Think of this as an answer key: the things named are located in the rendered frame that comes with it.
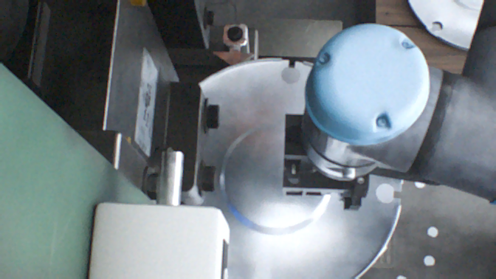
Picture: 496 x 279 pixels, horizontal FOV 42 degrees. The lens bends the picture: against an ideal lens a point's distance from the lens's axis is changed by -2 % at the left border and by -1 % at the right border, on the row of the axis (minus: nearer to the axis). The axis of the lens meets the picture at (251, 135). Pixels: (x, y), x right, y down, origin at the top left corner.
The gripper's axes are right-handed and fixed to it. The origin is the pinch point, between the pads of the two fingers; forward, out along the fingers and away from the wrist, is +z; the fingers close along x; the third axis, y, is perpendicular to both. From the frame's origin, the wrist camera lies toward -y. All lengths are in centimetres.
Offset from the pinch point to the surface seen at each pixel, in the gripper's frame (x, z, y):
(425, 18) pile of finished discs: -41, 44, -20
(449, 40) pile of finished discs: -37, 44, -24
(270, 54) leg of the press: -21.2, 15.5, 9.5
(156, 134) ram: 1.1, -22.0, 17.7
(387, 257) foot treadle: 3, 63, -15
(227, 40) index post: -16.8, 0.3, 14.4
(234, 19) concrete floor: -56, 80, 20
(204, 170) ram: 2.4, -14.9, 14.4
